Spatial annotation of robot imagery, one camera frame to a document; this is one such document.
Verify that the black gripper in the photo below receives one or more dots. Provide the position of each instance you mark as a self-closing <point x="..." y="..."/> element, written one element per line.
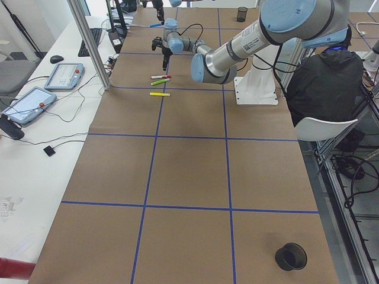
<point x="166" y="49"/>
<point x="160" y="6"/>

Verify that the red and white marker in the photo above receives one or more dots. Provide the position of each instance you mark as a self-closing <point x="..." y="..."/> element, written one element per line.
<point x="161" y="77"/>

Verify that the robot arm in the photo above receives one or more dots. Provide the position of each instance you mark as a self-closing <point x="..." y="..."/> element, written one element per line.
<point x="315" y="23"/>

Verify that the green highlighter pen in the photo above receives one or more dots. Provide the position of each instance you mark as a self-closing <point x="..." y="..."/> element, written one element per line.
<point x="159" y="82"/>

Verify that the yellow highlighter pen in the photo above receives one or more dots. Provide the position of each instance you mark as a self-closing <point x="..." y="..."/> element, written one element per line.
<point x="159" y="94"/>

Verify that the black mesh pen cup left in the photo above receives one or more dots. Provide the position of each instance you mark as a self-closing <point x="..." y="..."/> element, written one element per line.
<point x="241" y="14"/>

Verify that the black mesh pen cup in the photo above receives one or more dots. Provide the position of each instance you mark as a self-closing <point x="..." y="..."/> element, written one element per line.
<point x="291" y="257"/>
<point x="241" y="14"/>

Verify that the blue teach pendant far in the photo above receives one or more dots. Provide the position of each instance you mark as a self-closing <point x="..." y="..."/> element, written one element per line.
<point x="65" y="77"/>

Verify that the blue teach pendant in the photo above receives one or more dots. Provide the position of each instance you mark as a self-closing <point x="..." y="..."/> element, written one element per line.
<point x="30" y="105"/>
<point x="65" y="77"/>

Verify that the black computer mouse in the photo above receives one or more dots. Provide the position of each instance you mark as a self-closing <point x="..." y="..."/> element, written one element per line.
<point x="56" y="58"/>

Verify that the blue teach pendant near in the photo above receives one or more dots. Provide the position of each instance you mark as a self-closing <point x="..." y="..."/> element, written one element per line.
<point x="30" y="105"/>

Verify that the small black square device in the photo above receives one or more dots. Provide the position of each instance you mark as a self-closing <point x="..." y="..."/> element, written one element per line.
<point x="49" y="150"/>

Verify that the white chair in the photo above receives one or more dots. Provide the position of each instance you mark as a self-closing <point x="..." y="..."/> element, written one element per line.
<point x="312" y="129"/>

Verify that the black mesh pen cup right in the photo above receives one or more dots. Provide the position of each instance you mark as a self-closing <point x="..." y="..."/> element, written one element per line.
<point x="291" y="257"/>

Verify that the red cylinder object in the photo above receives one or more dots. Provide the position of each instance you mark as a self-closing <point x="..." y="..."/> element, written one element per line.
<point x="15" y="269"/>

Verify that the aluminium frame post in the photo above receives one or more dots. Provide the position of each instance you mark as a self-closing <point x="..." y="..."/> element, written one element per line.
<point x="84" y="30"/>

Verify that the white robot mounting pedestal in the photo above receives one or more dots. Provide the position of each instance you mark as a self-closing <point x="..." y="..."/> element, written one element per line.
<point x="257" y="86"/>

